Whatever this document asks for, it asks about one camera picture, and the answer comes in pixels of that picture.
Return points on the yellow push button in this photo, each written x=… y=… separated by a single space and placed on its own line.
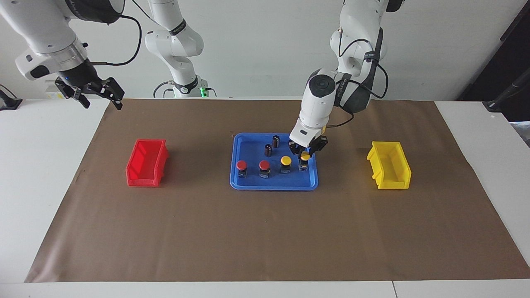
x=305 y=157
x=285 y=160

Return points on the red plastic bin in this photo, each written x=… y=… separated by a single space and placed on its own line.
x=136 y=178

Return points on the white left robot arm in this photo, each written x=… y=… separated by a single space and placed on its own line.
x=319 y=103

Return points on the black camera stand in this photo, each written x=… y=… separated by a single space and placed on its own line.
x=507 y=93

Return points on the white box with yellow label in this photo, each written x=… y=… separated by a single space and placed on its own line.
x=51 y=94

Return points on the red push button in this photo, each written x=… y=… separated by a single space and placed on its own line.
x=241 y=166
x=264 y=166

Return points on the dark cylindrical capacitor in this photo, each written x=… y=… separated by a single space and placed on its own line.
x=275 y=141
x=268 y=150

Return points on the blue plastic tray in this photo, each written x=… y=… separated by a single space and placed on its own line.
x=273 y=182

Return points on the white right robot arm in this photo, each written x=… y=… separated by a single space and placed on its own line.
x=45 y=29

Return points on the black clamp at table edge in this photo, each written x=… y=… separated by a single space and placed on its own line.
x=8 y=101

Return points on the brown paper table mat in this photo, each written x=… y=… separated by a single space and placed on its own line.
x=265 y=231

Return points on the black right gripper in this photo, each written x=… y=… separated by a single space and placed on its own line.
x=80 y=76

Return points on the black backdrop panel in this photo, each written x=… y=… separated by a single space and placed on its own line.
x=505 y=58

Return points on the yellow plastic bin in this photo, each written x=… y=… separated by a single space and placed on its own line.
x=403 y=182

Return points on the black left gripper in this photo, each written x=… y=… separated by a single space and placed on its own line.
x=314 y=145

